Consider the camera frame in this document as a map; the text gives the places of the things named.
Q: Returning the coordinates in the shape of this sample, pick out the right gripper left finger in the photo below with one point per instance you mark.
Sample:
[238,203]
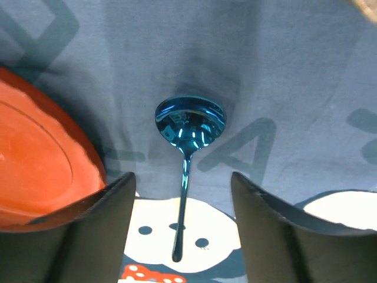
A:
[82,242]

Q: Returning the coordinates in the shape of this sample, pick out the small beige cup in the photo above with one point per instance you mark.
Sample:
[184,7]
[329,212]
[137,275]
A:
[368,8]

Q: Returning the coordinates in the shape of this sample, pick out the red round plate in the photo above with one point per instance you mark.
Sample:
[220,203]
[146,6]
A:
[47,161]

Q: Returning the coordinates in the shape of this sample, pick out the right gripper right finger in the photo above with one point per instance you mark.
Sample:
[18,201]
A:
[282,243]

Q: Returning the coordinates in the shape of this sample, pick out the blue metal spoon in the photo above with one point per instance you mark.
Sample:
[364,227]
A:
[188,123]

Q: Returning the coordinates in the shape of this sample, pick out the blue cartoon mouse placemat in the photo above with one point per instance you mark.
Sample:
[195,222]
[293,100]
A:
[297,80]

